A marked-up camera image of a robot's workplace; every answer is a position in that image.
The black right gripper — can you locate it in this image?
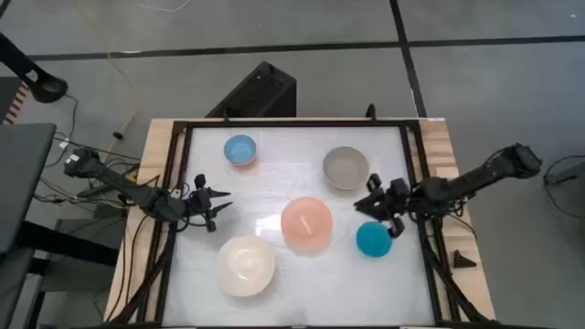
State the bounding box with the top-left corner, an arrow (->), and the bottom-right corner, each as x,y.
353,172 -> 415,239

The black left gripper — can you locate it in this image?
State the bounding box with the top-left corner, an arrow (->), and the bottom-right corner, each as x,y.
182,173 -> 234,233

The large pink bowl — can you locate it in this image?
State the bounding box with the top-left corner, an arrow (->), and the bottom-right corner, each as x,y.
280,196 -> 335,251

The small teal bowl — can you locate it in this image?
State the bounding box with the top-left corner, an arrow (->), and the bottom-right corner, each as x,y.
356,220 -> 394,259

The grey bowl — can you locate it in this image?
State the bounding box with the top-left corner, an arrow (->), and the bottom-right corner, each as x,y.
322,145 -> 371,191

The small light blue bowl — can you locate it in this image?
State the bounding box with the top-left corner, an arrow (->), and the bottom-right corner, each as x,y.
223,133 -> 258,166

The large white bowl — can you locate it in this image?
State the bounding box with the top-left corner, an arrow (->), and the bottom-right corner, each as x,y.
217,234 -> 277,298

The black box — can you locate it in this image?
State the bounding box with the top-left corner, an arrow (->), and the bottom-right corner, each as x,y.
205,60 -> 297,119

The white table mat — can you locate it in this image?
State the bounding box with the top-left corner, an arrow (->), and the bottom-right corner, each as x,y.
162,125 -> 435,326

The grey side table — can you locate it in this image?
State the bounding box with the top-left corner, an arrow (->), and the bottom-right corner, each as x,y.
0,122 -> 58,255

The black stand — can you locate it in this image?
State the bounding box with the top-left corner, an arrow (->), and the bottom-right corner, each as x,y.
0,31 -> 69,104

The black triangular bracket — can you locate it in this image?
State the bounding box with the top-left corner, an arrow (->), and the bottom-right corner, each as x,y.
452,249 -> 477,269

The yellow cable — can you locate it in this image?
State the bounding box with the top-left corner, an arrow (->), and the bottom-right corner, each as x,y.
72,0 -> 138,184

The black side table frame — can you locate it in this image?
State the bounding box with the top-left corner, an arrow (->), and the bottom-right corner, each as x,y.
0,218 -> 127,329

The black cable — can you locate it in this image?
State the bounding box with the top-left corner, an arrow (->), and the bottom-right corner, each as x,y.
45,93 -> 80,168

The white cable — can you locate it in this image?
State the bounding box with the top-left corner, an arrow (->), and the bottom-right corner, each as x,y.
132,0 -> 193,14

